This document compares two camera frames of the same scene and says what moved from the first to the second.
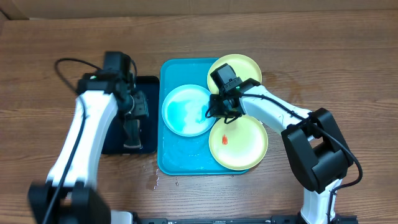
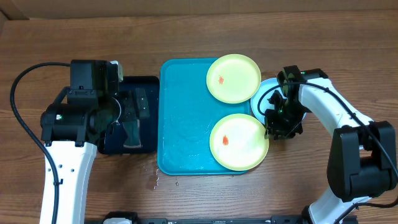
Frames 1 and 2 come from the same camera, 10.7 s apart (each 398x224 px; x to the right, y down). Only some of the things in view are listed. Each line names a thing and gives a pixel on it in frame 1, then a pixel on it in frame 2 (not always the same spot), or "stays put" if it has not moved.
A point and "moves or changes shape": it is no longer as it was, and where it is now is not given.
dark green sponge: [134, 128] stays put
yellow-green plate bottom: [240, 144] stays put
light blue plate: [183, 111] moves or changes shape
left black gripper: [141, 109] stays put
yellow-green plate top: [245, 68] stays put
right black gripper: [217, 112] -> [277, 129]
